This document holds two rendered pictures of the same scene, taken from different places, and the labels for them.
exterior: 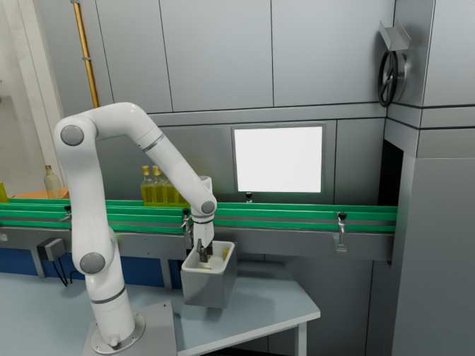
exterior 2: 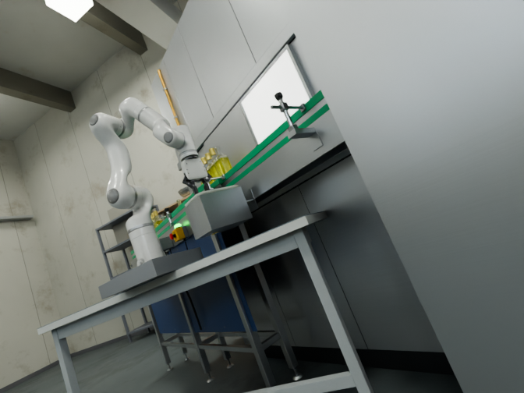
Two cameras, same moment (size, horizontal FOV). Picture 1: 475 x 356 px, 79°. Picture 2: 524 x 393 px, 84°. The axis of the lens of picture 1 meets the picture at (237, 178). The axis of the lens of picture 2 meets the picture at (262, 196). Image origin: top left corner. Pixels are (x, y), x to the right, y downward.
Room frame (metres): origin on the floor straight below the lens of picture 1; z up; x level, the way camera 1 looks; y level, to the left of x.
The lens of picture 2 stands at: (0.11, -0.80, 0.70)
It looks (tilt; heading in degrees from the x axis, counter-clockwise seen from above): 9 degrees up; 36
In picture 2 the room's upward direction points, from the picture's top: 22 degrees counter-clockwise
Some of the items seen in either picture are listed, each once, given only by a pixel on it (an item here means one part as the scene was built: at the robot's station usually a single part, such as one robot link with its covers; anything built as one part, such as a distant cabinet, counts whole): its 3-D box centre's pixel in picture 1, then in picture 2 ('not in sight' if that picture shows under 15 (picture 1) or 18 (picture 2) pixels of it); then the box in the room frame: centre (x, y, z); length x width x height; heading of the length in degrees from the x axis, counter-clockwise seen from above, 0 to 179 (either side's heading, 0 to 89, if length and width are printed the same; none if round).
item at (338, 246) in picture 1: (340, 236); (294, 121); (1.03, -0.40, 1.07); 0.17 x 0.05 x 0.23; 167
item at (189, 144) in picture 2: (201, 195); (182, 140); (1.00, 0.14, 1.29); 0.09 x 0.08 x 0.13; 17
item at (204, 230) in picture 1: (203, 229); (193, 168); (1.01, 0.14, 1.15); 0.10 x 0.07 x 0.11; 163
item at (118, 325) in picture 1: (114, 313); (147, 248); (0.88, 0.48, 0.90); 0.19 x 0.19 x 0.18
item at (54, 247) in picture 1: (51, 249); (164, 244); (1.27, 0.93, 0.96); 0.08 x 0.08 x 0.08; 77
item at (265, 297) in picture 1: (132, 258); (228, 256); (1.51, 0.65, 0.73); 1.58 x 1.52 x 0.04; 105
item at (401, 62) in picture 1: (391, 78); not in sight; (1.13, -0.60, 1.66); 0.21 x 0.05 x 0.21; 167
